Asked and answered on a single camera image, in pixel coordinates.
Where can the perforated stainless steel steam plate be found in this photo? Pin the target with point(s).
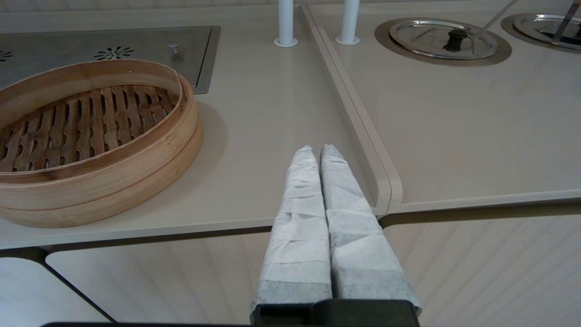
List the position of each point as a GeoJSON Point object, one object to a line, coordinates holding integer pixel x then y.
{"type": "Point", "coordinates": [54, 45]}

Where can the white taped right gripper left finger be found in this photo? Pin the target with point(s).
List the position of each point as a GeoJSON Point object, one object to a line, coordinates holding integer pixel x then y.
{"type": "Point", "coordinates": [299, 236]}

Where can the small bamboo steamer basket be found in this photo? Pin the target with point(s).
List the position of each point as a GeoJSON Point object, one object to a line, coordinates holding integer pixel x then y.
{"type": "Point", "coordinates": [113, 177]}

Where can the white metal pole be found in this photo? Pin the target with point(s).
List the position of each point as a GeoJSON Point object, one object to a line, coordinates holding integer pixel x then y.
{"type": "Point", "coordinates": [286, 22]}
{"type": "Point", "coordinates": [349, 20]}

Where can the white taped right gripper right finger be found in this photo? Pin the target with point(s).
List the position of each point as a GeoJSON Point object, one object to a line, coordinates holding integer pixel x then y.
{"type": "Point", "coordinates": [358, 254]}

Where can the small metal knob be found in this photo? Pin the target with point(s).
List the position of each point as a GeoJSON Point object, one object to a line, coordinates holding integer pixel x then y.
{"type": "Point", "coordinates": [173, 49]}

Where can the beige cabinet front panel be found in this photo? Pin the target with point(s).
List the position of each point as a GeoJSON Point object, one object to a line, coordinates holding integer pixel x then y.
{"type": "Point", "coordinates": [172, 277]}
{"type": "Point", "coordinates": [27, 295]}
{"type": "Point", "coordinates": [490, 272]}

